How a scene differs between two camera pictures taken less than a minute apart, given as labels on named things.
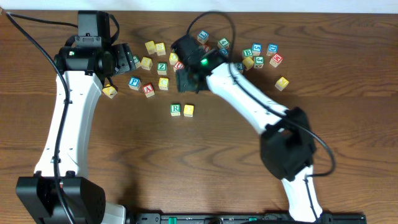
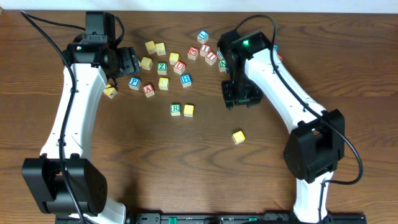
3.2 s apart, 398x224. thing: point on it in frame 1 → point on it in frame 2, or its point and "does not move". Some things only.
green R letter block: x=175 y=109 does not move
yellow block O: x=188 y=111 does not move
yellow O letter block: x=173 y=58 does not move
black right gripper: x=183 y=83 → x=231 y=97
